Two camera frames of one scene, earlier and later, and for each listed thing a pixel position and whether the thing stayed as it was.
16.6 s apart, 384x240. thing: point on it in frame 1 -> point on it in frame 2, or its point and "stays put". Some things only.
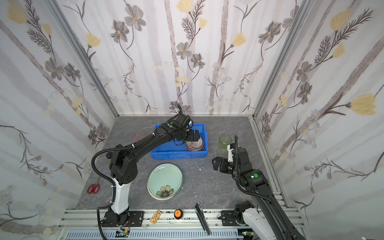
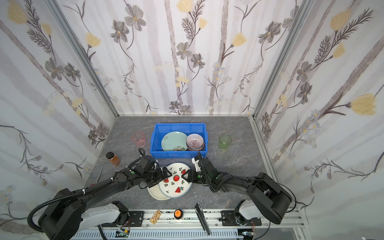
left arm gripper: (193, 135) -> (160, 177)
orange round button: (178, 214) stays put
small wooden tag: (155, 217) stays put
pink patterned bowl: (194, 146) stays put
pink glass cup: (137, 135) stays put
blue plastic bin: (173, 150) stays put
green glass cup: (224, 140) stays put
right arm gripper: (223, 165) -> (193, 174)
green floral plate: (164, 182) -> (174, 141)
